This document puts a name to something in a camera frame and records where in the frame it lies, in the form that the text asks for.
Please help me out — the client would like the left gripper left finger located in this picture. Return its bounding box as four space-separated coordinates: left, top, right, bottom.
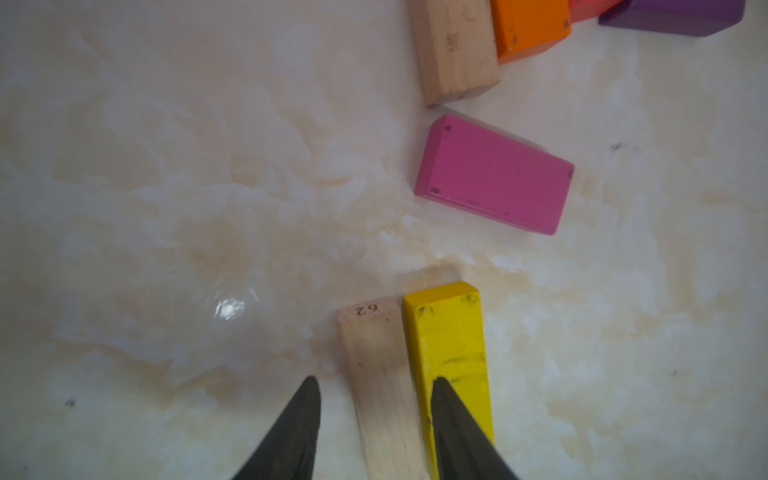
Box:
233 376 321 480

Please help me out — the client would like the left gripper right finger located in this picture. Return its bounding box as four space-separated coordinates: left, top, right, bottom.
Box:
430 377 519 480

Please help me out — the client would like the wooden block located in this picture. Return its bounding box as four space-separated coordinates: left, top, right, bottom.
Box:
407 0 500 107
338 297 428 479

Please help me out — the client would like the magenta block lower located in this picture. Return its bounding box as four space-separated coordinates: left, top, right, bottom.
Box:
414 115 575 235

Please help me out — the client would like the orange block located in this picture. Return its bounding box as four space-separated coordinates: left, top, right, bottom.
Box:
490 0 572 64

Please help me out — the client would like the red block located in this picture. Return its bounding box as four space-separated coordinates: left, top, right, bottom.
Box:
568 0 622 23

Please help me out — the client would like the purple block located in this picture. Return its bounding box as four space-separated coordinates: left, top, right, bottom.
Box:
598 0 746 37

